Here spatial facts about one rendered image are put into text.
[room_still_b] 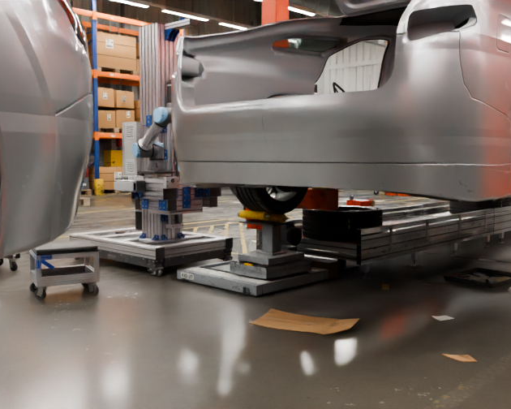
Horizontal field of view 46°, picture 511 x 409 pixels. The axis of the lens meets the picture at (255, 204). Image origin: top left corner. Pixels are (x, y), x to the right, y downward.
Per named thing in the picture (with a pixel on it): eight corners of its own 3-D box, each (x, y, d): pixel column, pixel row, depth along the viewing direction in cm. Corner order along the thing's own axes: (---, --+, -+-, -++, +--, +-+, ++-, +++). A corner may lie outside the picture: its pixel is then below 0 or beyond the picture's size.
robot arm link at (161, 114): (149, 161, 483) (179, 116, 448) (133, 161, 474) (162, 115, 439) (144, 148, 488) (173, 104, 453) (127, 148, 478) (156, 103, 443)
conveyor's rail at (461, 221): (362, 258, 453) (362, 229, 451) (355, 257, 456) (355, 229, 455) (494, 230, 631) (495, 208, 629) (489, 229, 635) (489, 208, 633)
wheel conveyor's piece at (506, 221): (493, 245, 633) (495, 208, 630) (418, 238, 692) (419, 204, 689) (528, 236, 705) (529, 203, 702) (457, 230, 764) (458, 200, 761)
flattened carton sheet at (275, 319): (344, 337, 311) (345, 331, 311) (249, 324, 335) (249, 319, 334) (360, 323, 338) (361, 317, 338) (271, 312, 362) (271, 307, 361)
